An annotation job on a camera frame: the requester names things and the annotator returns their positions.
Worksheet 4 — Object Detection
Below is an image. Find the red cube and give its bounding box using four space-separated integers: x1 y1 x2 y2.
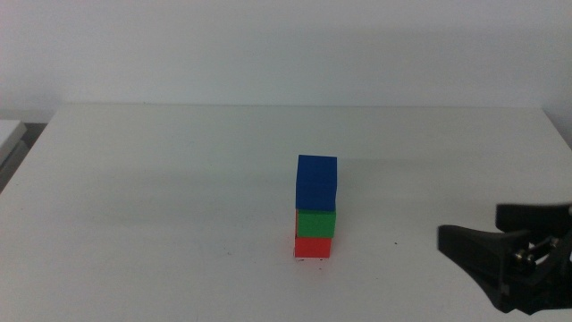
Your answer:
293 209 333 259

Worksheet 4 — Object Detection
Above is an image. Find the green cube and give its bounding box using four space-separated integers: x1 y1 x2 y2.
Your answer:
295 208 338 239

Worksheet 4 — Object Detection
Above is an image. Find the blue cube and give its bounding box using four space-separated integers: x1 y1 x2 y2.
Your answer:
295 154 339 213

